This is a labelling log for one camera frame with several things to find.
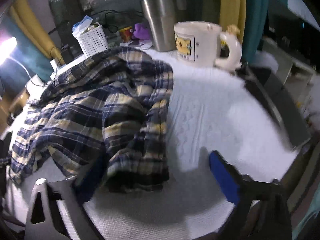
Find white desk lamp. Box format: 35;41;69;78
0;36;48;100

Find purple cloth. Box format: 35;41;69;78
133;23;151;40

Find yellow right curtain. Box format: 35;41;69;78
220;0;246;44

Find white perforated plastic basket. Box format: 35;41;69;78
77;25;108;59

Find yellow curtain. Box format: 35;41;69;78
220;0;246;44
9;0;65;65

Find cream bear mug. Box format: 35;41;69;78
174;21;242;72

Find teal left curtain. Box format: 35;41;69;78
1;16;53;82

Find yellow left curtain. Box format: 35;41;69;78
9;0;65;65

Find small red yellow can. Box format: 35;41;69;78
119;26;133;43

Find black power adapter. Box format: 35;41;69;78
61;45;74;64

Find stainless steel tumbler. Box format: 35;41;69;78
140;0;177;52

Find blue yellow plaid pants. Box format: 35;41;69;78
9;47;174;192

